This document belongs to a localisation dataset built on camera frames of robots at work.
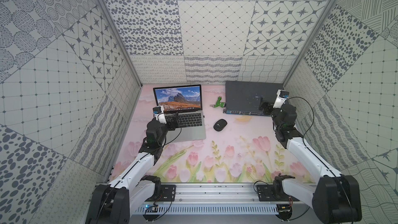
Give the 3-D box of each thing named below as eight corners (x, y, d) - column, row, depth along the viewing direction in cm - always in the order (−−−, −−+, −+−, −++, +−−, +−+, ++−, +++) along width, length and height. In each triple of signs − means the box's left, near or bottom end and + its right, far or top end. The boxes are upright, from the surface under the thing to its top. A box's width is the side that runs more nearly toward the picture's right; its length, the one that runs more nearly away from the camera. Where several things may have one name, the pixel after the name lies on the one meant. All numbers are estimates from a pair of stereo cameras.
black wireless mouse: (211, 127, 100) (212, 125, 97) (220, 119, 104) (221, 116, 102) (218, 133, 97) (219, 131, 95) (227, 124, 101) (228, 122, 99)
